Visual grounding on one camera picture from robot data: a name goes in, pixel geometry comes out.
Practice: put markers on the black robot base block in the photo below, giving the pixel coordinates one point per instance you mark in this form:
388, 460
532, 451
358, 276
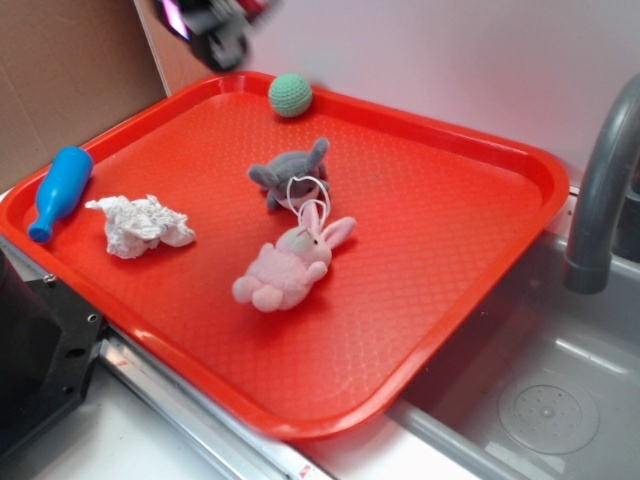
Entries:
50, 338

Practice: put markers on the grey toy faucet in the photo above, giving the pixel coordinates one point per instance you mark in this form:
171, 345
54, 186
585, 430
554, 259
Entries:
606, 217

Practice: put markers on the grey plastic sink basin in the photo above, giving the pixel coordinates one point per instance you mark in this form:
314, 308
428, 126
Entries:
538, 382

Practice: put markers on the grey plush toy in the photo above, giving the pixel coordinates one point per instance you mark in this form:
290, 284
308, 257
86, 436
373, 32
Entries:
293, 177

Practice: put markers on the crumpled white paper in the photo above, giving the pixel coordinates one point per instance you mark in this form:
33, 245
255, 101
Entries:
133, 227

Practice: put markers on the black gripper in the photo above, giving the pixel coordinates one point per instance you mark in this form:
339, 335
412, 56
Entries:
215, 31

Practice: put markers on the pink plush bunny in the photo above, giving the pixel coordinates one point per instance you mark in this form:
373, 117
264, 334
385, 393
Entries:
284, 272

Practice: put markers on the red plastic tray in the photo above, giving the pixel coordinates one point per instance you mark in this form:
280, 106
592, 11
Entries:
442, 213

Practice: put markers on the green crocheted ball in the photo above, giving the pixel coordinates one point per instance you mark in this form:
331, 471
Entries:
290, 95

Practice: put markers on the brown cardboard panel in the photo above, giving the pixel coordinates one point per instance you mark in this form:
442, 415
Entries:
70, 70

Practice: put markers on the blue plastic bottle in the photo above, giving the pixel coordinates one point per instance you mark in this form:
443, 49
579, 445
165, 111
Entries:
60, 191

